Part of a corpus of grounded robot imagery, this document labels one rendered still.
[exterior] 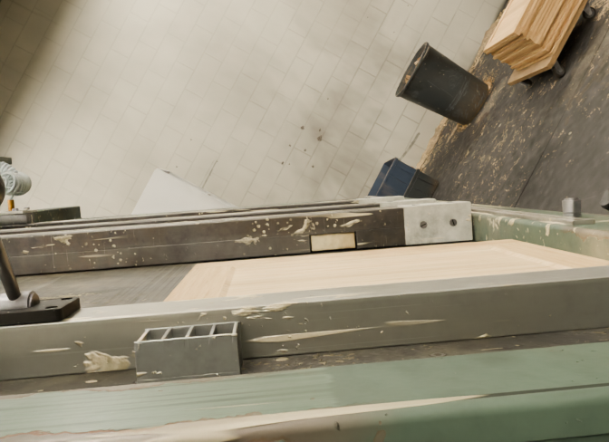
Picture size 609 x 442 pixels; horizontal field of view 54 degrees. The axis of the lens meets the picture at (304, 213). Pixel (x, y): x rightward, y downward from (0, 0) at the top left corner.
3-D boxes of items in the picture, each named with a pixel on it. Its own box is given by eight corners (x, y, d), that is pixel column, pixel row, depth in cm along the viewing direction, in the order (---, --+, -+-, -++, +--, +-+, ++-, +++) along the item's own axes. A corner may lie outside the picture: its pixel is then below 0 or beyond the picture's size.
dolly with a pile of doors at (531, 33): (608, -1, 355) (549, -35, 352) (566, 78, 355) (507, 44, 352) (557, 27, 416) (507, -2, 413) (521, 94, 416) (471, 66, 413)
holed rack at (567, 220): (594, 223, 78) (594, 218, 78) (573, 225, 77) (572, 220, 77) (372, 196, 242) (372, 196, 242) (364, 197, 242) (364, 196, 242)
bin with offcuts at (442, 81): (502, 72, 489) (432, 33, 484) (472, 129, 489) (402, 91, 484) (479, 84, 540) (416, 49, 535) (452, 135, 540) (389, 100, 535)
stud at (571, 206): (584, 218, 86) (584, 197, 86) (567, 219, 86) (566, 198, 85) (575, 217, 88) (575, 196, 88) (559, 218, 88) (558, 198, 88)
